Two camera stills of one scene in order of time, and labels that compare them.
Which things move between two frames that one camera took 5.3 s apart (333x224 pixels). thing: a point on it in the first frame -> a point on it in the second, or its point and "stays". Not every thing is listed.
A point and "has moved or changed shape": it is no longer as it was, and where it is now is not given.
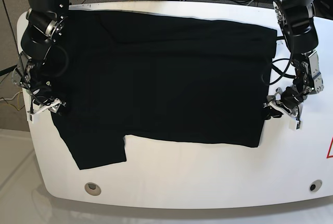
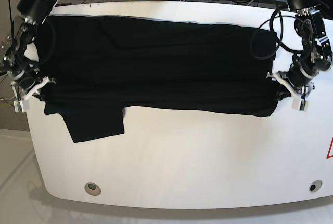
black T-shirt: (150, 75) has moved or changed shape
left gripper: (290, 98) -> (299, 76)
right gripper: (44, 96) -> (25, 80)
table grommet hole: (315, 185) stays
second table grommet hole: (92, 188) stays
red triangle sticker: (328, 156) stays
